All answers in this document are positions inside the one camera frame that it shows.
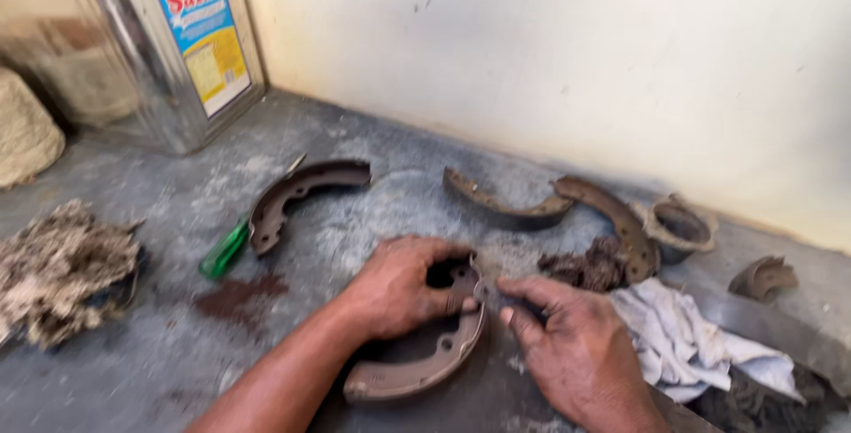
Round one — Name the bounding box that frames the person's right hand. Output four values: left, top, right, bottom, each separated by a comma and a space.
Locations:
495, 276, 667, 424

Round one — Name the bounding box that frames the person's left hand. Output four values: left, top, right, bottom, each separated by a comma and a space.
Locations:
340, 236, 481, 343

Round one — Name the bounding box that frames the brown brake shoe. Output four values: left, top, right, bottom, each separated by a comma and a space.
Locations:
342, 257, 488, 402

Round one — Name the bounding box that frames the dark dirty rag clump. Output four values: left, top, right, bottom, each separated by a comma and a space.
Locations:
538, 236, 630, 292

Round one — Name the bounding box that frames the white cloth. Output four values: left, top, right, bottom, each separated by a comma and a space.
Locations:
608, 277, 807, 405

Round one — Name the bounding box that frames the rusty brake shoe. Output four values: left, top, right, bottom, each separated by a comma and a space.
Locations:
443, 167, 574, 232
552, 175, 661, 285

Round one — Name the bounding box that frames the dark grey brake shoe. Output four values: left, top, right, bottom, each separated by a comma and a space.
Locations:
248, 159, 372, 256

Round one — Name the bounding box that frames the dirty round metal cup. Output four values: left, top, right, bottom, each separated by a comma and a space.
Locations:
630, 193, 719, 265

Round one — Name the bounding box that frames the flat grey metal bar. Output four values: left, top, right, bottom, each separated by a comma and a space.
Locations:
688, 285, 851, 397

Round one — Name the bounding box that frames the dark greasy waste heap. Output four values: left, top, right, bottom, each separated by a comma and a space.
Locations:
688, 363, 851, 433

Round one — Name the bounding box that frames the small rusty metal piece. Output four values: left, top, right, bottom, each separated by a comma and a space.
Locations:
727, 255, 799, 302

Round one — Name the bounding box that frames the heap of dirty cotton waste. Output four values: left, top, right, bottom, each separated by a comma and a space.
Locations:
0, 199, 146, 352

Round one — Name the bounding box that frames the shiny metal oil tin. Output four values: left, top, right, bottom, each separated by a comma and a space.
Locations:
0, 0, 268, 156

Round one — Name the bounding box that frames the beige rough sack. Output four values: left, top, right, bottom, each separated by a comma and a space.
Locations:
0, 66, 66, 189

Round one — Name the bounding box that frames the green handled screwdriver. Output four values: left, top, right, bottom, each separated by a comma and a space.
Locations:
199, 153, 308, 280

